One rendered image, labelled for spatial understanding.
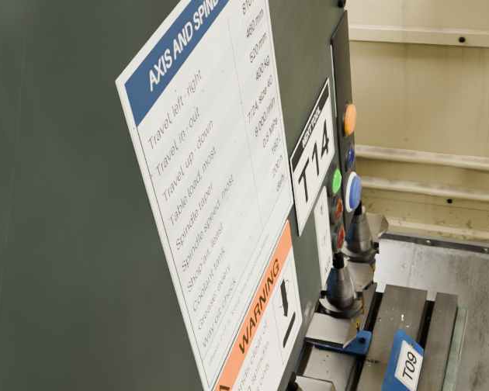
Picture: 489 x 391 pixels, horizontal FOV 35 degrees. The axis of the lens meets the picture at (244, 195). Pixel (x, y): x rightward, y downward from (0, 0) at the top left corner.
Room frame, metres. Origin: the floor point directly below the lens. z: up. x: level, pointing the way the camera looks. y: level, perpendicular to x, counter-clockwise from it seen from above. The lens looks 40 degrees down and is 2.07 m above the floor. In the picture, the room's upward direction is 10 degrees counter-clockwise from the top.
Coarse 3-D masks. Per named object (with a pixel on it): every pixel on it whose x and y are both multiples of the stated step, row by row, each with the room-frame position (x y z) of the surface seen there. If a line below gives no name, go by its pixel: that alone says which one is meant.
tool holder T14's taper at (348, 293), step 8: (344, 264) 0.73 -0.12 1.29; (336, 272) 0.73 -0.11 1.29; (344, 272) 0.73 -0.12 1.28; (328, 280) 0.73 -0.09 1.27; (336, 280) 0.72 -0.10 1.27; (344, 280) 0.72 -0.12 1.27; (352, 280) 0.74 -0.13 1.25; (328, 288) 0.73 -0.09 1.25; (336, 288) 0.72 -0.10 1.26; (344, 288) 0.72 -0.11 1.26; (352, 288) 0.73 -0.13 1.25; (328, 296) 0.73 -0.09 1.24; (336, 296) 0.72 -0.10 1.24; (344, 296) 0.72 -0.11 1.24; (352, 296) 0.72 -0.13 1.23; (336, 304) 0.72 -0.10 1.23; (344, 304) 0.72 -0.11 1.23
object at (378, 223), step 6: (372, 216) 0.90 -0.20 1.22; (378, 216) 0.89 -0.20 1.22; (384, 216) 0.89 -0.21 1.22; (372, 222) 0.89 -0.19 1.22; (378, 222) 0.88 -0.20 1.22; (384, 222) 0.88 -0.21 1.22; (372, 228) 0.87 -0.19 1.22; (378, 228) 0.87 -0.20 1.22; (384, 228) 0.87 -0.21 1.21; (378, 234) 0.86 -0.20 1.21
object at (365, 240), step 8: (352, 216) 0.83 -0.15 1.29; (360, 216) 0.82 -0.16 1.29; (352, 224) 0.83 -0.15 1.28; (360, 224) 0.82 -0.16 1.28; (368, 224) 0.83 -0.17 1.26; (352, 232) 0.82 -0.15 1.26; (360, 232) 0.82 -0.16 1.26; (368, 232) 0.83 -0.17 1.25; (352, 240) 0.82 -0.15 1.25; (360, 240) 0.82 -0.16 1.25; (368, 240) 0.82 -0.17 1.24; (352, 248) 0.82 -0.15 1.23; (360, 248) 0.82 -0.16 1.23; (368, 248) 0.82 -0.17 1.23
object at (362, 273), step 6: (354, 264) 0.80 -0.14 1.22; (360, 264) 0.80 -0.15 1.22; (366, 264) 0.80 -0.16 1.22; (354, 270) 0.79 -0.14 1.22; (360, 270) 0.79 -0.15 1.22; (366, 270) 0.79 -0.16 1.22; (372, 270) 0.78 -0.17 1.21; (354, 276) 0.78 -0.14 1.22; (360, 276) 0.78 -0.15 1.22; (366, 276) 0.77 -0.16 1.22; (372, 276) 0.77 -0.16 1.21; (360, 282) 0.76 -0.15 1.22; (366, 282) 0.76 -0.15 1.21
